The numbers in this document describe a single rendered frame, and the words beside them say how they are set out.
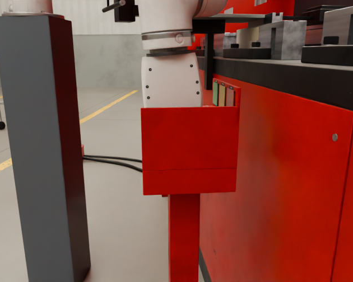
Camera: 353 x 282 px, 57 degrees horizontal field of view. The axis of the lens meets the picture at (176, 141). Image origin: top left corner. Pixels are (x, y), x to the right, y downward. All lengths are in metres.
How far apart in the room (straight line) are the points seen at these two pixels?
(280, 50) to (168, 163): 0.48
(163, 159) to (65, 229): 0.79
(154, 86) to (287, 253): 0.36
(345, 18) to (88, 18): 8.23
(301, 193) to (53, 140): 0.84
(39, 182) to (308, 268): 0.93
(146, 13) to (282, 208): 0.40
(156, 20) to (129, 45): 7.93
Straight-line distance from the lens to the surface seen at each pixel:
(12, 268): 1.66
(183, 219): 0.67
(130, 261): 1.56
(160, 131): 0.53
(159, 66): 0.54
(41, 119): 1.16
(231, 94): 0.57
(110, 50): 8.57
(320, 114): 0.49
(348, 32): 0.67
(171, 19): 0.52
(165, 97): 0.54
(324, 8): 1.20
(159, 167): 0.55
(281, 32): 0.91
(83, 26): 8.77
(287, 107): 0.58
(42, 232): 1.32
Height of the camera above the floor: 0.90
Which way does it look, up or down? 15 degrees down
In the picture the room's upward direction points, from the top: straight up
